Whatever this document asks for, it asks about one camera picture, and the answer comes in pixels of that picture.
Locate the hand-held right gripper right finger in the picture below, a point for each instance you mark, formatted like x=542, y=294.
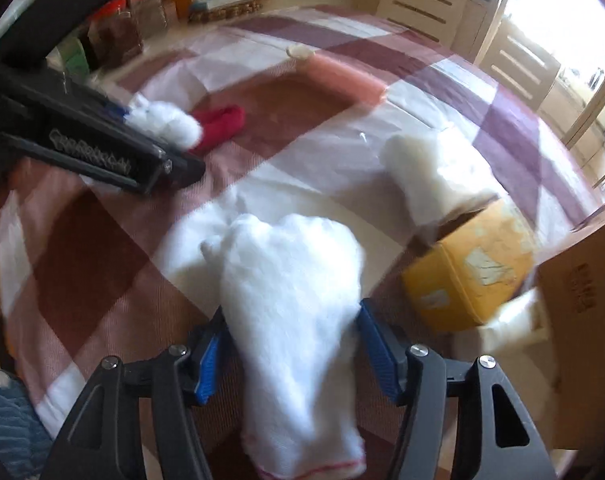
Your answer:
x=380, y=355

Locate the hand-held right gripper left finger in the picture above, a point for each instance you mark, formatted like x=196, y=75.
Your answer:
x=208, y=370

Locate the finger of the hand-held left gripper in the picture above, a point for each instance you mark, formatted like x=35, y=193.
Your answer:
x=113, y=108
x=177, y=170

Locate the red sock with white cuff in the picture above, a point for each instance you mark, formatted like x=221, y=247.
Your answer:
x=217, y=122

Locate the yellow cartoon carton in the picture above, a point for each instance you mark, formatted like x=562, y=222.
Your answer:
x=462, y=270

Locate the pink hair roller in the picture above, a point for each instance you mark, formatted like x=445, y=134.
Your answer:
x=342, y=77

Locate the brown cardboard box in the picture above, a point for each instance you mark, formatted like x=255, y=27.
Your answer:
x=582, y=335

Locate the green plastic item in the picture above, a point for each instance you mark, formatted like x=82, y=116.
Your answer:
x=75, y=60

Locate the red-lidded jar with dark contents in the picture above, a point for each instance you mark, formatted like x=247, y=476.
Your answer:
x=117, y=40

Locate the clear bottle with red label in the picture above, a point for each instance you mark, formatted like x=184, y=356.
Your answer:
x=150, y=17

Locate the maroon white checked tablecloth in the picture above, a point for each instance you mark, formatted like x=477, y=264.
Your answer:
x=132, y=260

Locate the small white blue box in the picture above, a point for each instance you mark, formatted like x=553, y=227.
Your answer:
x=217, y=4

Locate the wooden beaded trivet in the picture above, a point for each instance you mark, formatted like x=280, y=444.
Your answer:
x=227, y=14

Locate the blue knitted clothing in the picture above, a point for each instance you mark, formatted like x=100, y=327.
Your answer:
x=12, y=425

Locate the cream display cabinet with drawers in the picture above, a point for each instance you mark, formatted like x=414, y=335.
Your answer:
x=422, y=5

